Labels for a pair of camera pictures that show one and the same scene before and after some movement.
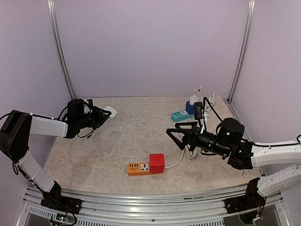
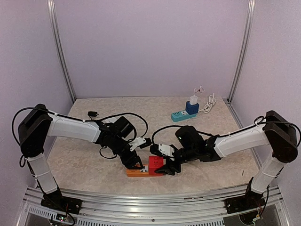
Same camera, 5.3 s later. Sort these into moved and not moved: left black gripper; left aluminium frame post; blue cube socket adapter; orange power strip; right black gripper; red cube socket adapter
Moved: right black gripper; left black gripper
Not moved: blue cube socket adapter; red cube socket adapter; orange power strip; left aluminium frame post
